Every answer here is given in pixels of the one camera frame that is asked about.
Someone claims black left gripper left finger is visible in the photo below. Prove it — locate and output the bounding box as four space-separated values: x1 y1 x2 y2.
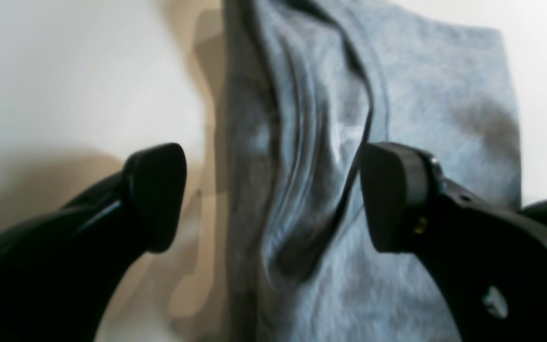
0 143 187 342

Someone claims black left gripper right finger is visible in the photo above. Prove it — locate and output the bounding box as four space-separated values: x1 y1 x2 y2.
360 142 547 342

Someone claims grey t-shirt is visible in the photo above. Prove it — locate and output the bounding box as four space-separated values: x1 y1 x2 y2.
223 0 521 342

